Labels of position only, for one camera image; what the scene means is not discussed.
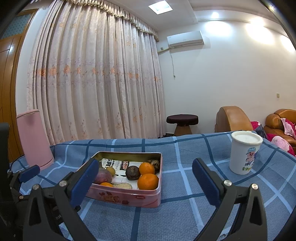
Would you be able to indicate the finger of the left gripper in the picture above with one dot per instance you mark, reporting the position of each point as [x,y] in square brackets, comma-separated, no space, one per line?
[23,176]

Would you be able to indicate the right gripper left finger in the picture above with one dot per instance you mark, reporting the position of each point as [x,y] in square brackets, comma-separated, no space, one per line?
[40,222]

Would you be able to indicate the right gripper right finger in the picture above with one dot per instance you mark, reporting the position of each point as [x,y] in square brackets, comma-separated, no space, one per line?
[250,221]

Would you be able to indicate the large orange mandarin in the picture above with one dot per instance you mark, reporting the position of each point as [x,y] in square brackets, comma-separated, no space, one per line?
[148,182]

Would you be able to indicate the pink cylindrical container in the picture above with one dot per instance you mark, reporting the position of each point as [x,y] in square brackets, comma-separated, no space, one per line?
[34,140]

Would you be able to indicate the small orange piece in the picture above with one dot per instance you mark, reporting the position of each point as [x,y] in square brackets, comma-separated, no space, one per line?
[106,184]

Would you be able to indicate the white printed paper packet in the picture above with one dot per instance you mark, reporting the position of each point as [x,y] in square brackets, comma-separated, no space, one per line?
[120,168]

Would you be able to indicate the pale cut fruit slice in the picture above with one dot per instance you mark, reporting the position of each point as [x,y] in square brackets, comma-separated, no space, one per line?
[123,186]

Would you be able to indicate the white paper cup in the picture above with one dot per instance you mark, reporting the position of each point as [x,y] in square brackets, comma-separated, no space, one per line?
[245,146]

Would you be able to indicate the dark brown passion fruit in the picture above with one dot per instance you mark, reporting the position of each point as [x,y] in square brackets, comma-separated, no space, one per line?
[132,173]

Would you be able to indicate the pink metal tin box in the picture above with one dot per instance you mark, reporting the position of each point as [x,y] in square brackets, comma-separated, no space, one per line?
[134,197]

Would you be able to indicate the brown leather sofa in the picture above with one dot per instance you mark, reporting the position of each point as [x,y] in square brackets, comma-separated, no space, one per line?
[282,123]

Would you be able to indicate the pink floral blanket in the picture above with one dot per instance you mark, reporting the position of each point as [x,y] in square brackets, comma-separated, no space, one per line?
[276,140]

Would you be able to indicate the brown leather armchair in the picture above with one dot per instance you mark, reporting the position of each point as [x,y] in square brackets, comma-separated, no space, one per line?
[232,118]

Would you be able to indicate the wrinkled dark passion fruit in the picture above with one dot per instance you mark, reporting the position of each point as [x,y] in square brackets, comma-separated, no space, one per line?
[155,164]

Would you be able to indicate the pink floral curtain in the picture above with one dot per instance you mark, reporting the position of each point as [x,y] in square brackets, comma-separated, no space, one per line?
[94,73]

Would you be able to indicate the dark round wicker stool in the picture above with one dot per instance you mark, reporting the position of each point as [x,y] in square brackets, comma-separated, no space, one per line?
[183,123]

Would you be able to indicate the wooden door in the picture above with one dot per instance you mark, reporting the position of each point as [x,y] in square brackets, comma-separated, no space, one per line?
[10,52]

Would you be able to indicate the square ceiling light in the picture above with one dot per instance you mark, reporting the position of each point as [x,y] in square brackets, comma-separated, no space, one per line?
[160,7]

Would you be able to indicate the white wall air conditioner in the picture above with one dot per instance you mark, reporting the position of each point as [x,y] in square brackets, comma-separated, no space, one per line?
[185,39]

